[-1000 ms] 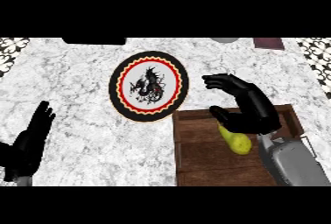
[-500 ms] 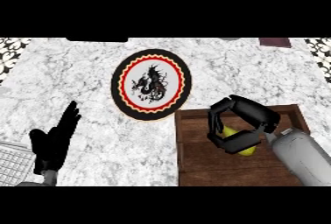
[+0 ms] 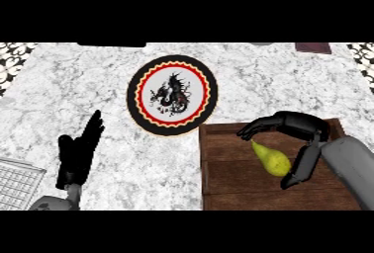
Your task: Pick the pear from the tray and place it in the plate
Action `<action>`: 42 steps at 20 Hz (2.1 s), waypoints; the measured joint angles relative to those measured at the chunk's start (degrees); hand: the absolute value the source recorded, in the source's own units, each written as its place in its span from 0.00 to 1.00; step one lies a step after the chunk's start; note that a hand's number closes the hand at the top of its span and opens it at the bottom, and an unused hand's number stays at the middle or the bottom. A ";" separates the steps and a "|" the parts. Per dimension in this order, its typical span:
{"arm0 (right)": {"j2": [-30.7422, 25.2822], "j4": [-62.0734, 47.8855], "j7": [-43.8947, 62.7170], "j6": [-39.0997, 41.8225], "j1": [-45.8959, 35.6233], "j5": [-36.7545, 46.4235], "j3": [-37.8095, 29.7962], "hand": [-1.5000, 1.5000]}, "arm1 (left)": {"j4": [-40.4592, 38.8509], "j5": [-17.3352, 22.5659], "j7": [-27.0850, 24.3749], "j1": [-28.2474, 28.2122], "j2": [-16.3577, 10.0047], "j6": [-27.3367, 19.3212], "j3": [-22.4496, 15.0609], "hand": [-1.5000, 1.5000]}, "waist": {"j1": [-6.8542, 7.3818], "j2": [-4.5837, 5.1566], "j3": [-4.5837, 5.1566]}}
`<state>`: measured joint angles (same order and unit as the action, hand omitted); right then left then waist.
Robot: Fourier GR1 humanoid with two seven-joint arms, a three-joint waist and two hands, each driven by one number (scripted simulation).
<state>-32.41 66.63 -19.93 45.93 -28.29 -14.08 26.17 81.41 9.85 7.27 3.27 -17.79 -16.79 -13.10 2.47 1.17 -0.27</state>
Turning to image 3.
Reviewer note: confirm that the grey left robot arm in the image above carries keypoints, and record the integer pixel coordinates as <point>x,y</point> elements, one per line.
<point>63,201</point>

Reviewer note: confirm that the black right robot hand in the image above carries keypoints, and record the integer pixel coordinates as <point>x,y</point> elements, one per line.
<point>298,126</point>

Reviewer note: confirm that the grey flat object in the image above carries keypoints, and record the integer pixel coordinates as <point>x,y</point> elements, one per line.
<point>263,43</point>

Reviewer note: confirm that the yellow-green pear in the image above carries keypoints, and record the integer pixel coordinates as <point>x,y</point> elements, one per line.
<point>273,159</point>

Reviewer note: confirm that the dark maroon box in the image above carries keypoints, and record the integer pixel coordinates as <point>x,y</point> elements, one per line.
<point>313,47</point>

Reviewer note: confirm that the brown wooden tray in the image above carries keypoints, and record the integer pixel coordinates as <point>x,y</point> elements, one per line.
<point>273,184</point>

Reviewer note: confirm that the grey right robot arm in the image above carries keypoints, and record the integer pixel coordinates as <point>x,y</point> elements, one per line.
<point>351,168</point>

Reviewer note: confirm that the dragon print plate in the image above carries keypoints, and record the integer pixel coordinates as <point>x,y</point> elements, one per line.
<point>172,95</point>

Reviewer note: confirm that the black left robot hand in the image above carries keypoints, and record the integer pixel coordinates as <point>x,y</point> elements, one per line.
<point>78,151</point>

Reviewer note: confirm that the black flat appliance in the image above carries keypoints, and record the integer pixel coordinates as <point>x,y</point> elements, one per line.
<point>112,43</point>

